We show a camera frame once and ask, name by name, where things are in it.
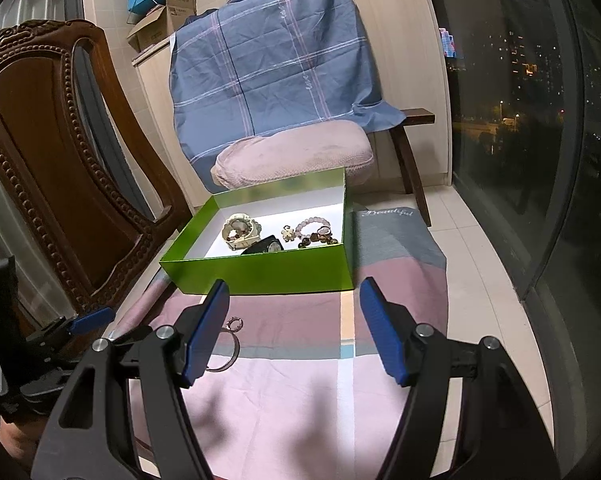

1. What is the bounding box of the pink pillow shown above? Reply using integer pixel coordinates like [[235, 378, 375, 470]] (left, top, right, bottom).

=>
[[210, 120, 376, 196]]

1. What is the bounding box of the person's left hand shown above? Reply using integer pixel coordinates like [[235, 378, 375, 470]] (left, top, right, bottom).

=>
[[0, 409, 47, 463]]

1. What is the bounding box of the carved wooden chair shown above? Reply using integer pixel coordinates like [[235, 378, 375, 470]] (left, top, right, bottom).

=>
[[0, 19, 191, 333]]

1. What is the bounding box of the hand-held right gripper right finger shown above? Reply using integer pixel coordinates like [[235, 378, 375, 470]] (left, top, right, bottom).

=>
[[359, 276, 556, 480]]

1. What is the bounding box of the brown cardboard box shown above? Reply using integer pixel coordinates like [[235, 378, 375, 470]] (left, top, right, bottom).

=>
[[126, 0, 197, 53]]

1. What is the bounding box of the silver bangle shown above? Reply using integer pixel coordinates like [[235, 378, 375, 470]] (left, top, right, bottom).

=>
[[204, 316, 244, 373]]

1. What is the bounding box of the dark wooden bench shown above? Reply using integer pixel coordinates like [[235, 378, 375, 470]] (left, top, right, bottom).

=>
[[373, 108, 437, 228]]

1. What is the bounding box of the green cardboard box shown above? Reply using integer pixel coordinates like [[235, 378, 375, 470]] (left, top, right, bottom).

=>
[[159, 166, 356, 296]]

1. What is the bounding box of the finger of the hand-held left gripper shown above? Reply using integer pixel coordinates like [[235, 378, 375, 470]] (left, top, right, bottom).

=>
[[111, 326, 154, 356], [28, 307, 116, 348]]

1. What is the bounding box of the black wristwatch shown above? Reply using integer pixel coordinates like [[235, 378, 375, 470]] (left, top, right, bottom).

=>
[[240, 237, 285, 256]]

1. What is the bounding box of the red bead bracelet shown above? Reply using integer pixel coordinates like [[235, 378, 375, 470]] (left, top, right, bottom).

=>
[[298, 230, 342, 250]]

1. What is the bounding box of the blue plaid cloth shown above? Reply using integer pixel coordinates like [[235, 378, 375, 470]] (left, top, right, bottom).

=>
[[168, 0, 408, 196]]

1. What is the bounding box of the pink bead bracelet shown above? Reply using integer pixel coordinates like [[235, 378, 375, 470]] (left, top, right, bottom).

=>
[[294, 216, 333, 241]]

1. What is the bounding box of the pink striped cloth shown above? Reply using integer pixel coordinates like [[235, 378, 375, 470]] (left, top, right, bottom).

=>
[[88, 207, 448, 480]]

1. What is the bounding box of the dark window frame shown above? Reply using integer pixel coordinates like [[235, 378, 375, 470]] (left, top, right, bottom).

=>
[[427, 0, 601, 361]]

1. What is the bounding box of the white wristwatch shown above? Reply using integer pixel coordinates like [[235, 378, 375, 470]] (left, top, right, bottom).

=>
[[222, 212, 264, 252]]

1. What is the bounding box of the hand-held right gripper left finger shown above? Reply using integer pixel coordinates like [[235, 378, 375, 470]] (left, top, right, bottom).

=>
[[30, 279, 231, 480]]

